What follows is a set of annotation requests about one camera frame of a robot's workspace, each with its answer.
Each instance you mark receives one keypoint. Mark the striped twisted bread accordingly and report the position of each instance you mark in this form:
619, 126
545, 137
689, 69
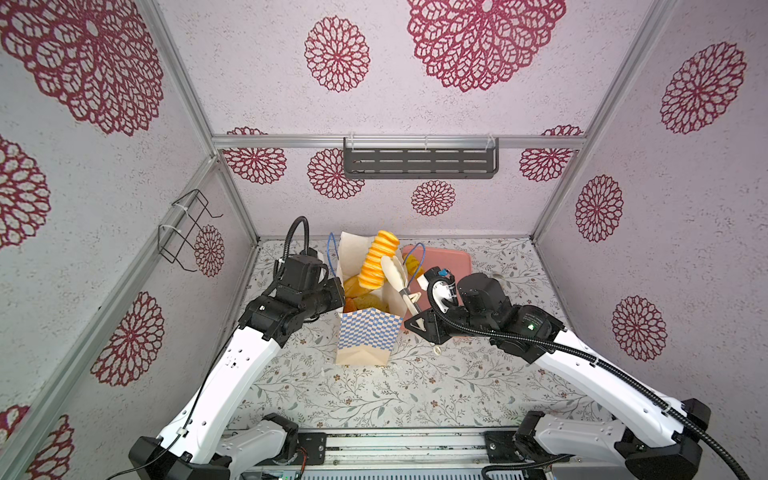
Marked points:
385, 245

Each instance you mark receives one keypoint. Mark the yellow croissant bread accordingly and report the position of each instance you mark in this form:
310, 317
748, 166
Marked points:
414, 266

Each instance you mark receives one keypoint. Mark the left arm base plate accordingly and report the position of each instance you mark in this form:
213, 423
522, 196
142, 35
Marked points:
307, 448

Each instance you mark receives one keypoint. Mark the pink plastic tray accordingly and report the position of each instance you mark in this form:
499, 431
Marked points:
457, 262

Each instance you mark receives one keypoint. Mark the grey wall shelf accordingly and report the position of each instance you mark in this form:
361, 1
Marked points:
425, 163

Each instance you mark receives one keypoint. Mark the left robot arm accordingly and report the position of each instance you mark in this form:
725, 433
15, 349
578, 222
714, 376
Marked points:
193, 444

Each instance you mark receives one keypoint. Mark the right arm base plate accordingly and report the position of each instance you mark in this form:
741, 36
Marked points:
501, 447

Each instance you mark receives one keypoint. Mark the black wire rack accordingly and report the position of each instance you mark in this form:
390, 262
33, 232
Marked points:
193, 242

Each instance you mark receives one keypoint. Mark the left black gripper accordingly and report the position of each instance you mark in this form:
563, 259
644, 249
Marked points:
336, 291

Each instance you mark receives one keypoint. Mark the long baguette bread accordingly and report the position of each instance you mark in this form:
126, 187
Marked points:
353, 288

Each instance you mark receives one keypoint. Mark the green-brown round toast slice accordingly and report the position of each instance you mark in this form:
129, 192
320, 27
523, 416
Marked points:
370, 301

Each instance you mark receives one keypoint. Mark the aluminium front rail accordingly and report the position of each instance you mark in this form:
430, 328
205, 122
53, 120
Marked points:
404, 448

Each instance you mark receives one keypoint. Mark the blue checkered paper bag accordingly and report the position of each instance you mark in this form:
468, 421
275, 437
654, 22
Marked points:
366, 337

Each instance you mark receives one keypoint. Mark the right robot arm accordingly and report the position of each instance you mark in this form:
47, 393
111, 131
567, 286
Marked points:
651, 435

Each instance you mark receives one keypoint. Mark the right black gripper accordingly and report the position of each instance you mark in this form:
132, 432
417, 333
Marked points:
432, 324

